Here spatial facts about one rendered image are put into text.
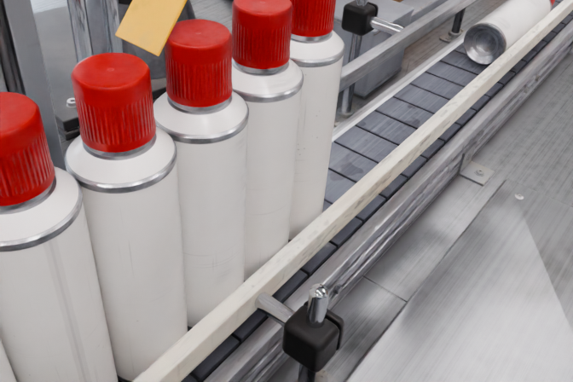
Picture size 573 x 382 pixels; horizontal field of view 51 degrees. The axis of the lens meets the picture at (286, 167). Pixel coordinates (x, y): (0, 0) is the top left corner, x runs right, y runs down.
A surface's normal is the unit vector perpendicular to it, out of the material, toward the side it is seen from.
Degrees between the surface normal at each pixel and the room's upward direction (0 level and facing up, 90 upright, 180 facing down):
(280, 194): 90
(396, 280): 0
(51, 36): 2
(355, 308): 0
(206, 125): 42
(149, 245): 90
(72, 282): 90
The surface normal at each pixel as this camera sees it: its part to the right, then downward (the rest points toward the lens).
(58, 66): 0.09, -0.79
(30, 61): 0.79, 0.42
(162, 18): -0.41, -0.18
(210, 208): 0.27, 0.61
